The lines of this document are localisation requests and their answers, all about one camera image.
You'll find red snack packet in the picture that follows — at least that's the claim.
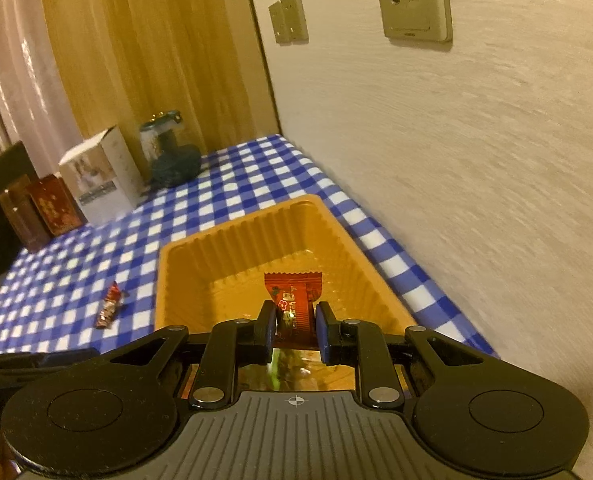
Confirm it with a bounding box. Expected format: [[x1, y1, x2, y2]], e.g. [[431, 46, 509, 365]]
[[264, 272, 323, 349]]

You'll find red patterned candy small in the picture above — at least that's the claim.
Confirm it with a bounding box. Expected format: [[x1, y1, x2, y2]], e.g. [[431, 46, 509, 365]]
[[95, 282, 123, 330]]

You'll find yellow green snack packet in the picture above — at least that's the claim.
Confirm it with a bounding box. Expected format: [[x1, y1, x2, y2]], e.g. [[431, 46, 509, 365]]
[[268, 348, 326, 391]]

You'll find orange plastic tray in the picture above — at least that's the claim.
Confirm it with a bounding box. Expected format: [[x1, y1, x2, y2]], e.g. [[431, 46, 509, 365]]
[[154, 195, 414, 335]]

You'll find blue white checkered tablecloth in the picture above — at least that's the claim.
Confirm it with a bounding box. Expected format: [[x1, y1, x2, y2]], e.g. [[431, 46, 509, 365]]
[[0, 134, 495, 354]]

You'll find green glass jar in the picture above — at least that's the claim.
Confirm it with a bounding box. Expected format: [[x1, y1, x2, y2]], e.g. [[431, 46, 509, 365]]
[[139, 110, 202, 190]]

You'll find red chinese gift box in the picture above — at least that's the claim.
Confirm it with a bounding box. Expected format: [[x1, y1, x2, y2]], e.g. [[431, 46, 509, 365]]
[[27, 174, 86, 237]]

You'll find brown metal thermos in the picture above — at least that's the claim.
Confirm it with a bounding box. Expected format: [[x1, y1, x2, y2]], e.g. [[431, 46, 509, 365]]
[[0, 174, 51, 252]]

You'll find white product box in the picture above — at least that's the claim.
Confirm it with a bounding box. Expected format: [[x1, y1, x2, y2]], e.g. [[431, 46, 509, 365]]
[[59, 126, 144, 226]]

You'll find beige curtain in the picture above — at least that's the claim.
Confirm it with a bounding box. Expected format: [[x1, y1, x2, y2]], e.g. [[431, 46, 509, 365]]
[[0, 0, 83, 177]]

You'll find wooden door panel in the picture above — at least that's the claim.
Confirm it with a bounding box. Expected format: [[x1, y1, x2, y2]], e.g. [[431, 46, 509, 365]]
[[42, 0, 280, 157]]

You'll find double wall switch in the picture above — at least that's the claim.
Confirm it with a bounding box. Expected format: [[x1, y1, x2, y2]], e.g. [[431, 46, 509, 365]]
[[268, 0, 310, 44]]

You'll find wall socket plate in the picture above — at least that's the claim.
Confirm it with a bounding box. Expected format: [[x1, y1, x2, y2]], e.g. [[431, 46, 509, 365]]
[[371, 0, 454, 45]]

